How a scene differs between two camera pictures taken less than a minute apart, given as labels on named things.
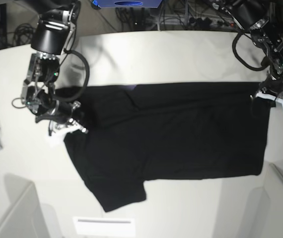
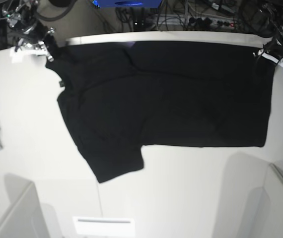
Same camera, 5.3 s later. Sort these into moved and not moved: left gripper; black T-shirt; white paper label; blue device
Moved: black T-shirt; left gripper
Not moved: white paper label; blue device
